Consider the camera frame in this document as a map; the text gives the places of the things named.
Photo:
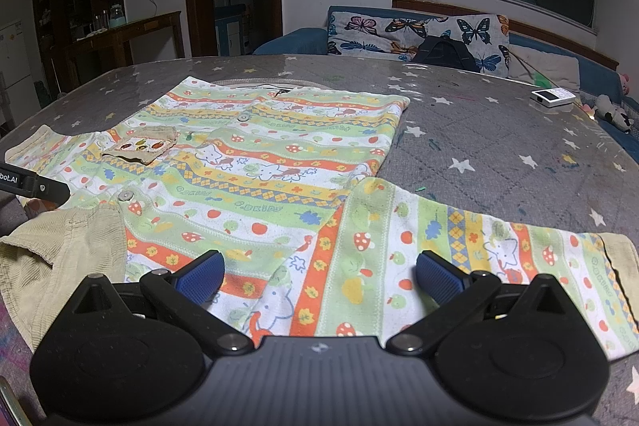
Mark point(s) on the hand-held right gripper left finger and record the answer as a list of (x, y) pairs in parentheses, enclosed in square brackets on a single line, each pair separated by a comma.
[(204, 279)]

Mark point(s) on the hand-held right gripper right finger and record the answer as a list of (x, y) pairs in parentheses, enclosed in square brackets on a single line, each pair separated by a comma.
[(439, 279)]

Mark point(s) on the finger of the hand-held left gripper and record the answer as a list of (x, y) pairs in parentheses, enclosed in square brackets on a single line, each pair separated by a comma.
[(47, 191)]

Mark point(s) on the colourful patterned child's shirt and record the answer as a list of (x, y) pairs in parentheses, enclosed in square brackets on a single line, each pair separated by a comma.
[(279, 186)]

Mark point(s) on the white refrigerator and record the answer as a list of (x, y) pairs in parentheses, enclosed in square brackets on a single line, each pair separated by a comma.
[(14, 56)]

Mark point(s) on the dark wooden side table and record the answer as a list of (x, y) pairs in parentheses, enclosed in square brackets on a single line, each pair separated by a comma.
[(130, 31)]

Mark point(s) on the pale green kettle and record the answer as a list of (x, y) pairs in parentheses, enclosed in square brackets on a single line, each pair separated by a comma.
[(117, 17)]

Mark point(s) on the small white electronic device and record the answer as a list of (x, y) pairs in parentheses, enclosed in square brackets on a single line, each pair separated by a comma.
[(551, 97)]

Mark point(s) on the green toy on stick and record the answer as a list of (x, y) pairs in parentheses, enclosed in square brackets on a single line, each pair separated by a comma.
[(543, 81)]

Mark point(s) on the black backpack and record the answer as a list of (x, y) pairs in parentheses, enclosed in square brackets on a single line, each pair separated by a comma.
[(444, 52)]

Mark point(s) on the beige cushion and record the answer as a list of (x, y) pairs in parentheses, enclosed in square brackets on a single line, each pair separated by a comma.
[(546, 64)]

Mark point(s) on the black and white plush toy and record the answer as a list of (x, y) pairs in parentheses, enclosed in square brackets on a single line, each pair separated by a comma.
[(613, 111)]

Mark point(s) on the blue and white cabinet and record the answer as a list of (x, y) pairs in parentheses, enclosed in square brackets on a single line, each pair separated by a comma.
[(227, 29)]

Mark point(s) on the blue sofa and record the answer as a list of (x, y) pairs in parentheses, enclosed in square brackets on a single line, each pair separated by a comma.
[(289, 39)]

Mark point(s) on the pink plush toy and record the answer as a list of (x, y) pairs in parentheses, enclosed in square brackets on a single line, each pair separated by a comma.
[(626, 82)]

